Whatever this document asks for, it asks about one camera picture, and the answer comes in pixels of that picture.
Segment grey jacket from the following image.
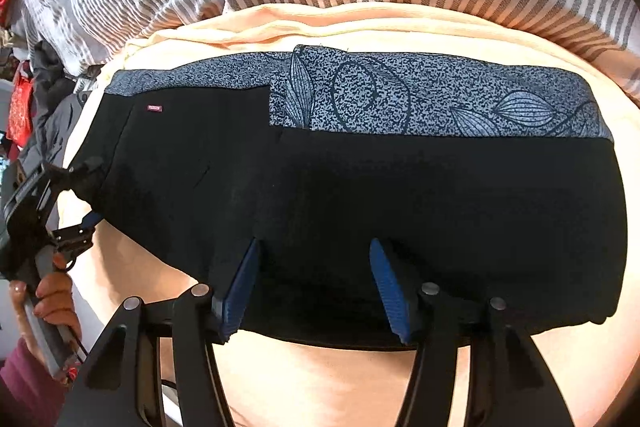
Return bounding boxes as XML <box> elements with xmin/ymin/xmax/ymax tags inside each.
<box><xmin>20</xmin><ymin>42</ymin><xmax>93</xmax><ymax>172</ymax></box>

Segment red patterned bag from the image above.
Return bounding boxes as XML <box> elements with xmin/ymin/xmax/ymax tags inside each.
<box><xmin>7</xmin><ymin>62</ymin><xmax>36</xmax><ymax>148</ymax></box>

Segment person's left hand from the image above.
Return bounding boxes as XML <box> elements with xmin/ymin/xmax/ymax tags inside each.
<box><xmin>9</xmin><ymin>252</ymin><xmax>83</xmax><ymax>378</ymax></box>

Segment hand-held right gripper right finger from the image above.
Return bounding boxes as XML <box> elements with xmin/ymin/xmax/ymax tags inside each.
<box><xmin>369</xmin><ymin>238</ymin><xmax>576</xmax><ymax>427</ymax></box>

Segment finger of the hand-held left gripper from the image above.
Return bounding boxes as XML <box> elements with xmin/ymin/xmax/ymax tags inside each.
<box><xmin>52</xmin><ymin>156</ymin><xmax>107</xmax><ymax>208</ymax></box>
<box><xmin>50</xmin><ymin>212</ymin><xmax>104</xmax><ymax>269</ymax></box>

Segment peach bed sheet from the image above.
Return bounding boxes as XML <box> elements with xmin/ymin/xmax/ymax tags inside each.
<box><xmin>55</xmin><ymin>2</ymin><xmax>640</xmax><ymax>427</ymax></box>

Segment black pants with patterned stripe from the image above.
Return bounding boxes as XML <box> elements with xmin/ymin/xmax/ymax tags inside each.
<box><xmin>75</xmin><ymin>44</ymin><xmax>628</xmax><ymax>349</ymax></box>

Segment person's left forearm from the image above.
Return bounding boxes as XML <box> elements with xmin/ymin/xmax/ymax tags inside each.
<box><xmin>0</xmin><ymin>337</ymin><xmax>71</xmax><ymax>427</ymax></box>

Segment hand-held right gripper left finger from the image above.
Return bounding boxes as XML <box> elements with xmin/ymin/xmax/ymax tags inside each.
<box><xmin>57</xmin><ymin>237</ymin><xmax>264</xmax><ymax>427</ymax></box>

